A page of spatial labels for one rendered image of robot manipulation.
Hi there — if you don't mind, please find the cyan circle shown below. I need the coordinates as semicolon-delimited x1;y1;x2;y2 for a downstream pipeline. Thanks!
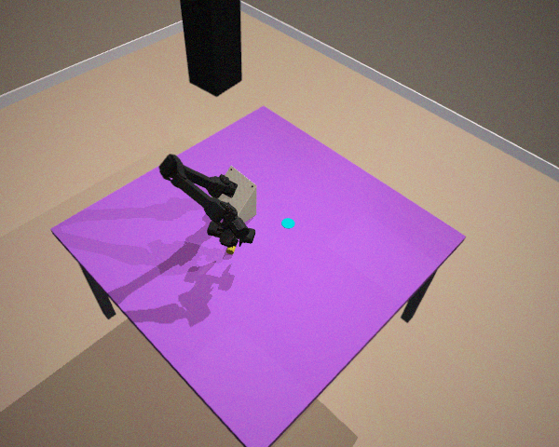
281;218;295;228

